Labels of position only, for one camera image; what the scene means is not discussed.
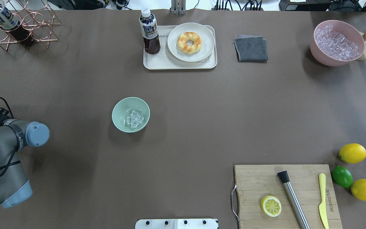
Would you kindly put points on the light green bowl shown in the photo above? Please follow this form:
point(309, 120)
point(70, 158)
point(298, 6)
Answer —
point(124, 107)

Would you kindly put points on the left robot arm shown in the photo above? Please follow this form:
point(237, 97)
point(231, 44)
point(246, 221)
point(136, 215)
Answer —
point(16, 134)

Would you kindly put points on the clear ice cubes in bowl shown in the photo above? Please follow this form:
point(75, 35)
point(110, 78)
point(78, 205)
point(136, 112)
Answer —
point(134, 119)

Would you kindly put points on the pink bowl of ice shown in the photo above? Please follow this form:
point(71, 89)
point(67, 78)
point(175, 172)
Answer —
point(336, 43)

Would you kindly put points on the bottle in copper rack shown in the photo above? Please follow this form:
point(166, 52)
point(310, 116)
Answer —
point(12, 25)

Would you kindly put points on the cream serving tray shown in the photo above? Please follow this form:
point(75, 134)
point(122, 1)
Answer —
point(165, 60)

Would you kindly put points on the dark tea bottle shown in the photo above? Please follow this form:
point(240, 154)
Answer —
point(148, 25)

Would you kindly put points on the glazed donut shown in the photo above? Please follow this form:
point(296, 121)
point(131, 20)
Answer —
point(189, 42)

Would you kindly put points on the white plate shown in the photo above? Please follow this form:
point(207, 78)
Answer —
point(208, 41)

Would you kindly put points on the grey folded cloth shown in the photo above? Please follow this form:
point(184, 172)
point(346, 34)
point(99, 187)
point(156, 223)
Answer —
point(251, 48)

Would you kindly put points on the wooden cutting board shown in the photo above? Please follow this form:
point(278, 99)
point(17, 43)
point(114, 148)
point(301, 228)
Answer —
point(257, 181)

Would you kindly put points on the half lemon slice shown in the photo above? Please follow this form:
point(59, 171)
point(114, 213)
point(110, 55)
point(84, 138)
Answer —
point(271, 206)

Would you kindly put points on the steel muddler black tip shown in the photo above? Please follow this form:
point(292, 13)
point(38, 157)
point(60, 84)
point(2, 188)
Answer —
point(293, 200)

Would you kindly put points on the yellow plastic knife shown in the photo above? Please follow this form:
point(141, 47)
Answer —
point(322, 205)

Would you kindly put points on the green lime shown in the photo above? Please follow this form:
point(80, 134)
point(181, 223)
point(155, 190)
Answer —
point(342, 176)

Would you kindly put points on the yellow lemon upper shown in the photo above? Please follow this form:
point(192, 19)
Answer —
point(352, 153)

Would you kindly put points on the yellow lemon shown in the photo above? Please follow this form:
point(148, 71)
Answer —
point(358, 189)
point(352, 153)

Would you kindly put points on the yellow lemon lower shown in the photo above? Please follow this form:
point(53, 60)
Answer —
point(358, 189)

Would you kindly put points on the copper wire bottle rack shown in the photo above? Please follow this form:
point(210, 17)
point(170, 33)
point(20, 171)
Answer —
point(37, 18)

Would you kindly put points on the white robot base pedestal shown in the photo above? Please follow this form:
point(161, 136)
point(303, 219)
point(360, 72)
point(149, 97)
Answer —
point(198, 223)

